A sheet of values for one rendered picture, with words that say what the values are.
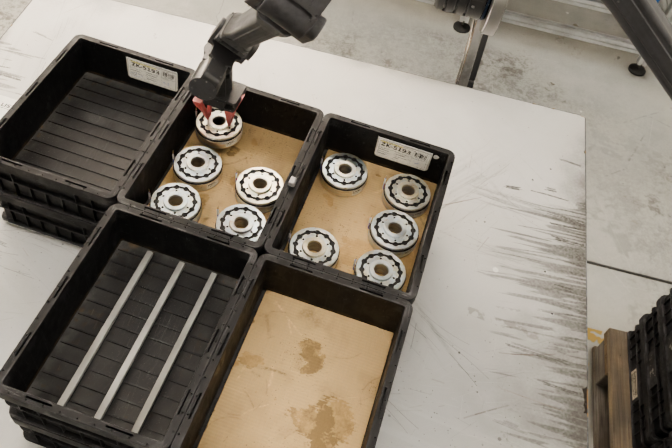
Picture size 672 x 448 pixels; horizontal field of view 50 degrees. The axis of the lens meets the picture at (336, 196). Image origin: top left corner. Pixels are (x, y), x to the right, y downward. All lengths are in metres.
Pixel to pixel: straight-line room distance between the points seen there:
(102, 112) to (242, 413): 0.78
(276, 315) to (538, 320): 0.61
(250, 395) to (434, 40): 2.34
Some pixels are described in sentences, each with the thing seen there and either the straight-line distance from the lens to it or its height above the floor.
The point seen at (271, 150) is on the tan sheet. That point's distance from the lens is 1.64.
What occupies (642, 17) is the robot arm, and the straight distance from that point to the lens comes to 1.08.
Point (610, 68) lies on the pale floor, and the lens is 3.59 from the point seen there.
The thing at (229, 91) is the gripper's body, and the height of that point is 0.99.
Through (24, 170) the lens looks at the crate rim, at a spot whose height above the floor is 0.93.
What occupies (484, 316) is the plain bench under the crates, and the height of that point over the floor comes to 0.70.
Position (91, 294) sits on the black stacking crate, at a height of 0.83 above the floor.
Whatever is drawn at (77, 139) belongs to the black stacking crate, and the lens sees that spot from 1.68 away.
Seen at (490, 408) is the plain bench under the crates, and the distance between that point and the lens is 1.54.
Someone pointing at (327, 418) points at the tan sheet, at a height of 0.83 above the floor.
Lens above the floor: 2.05
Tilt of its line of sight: 51 degrees down
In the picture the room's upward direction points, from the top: 12 degrees clockwise
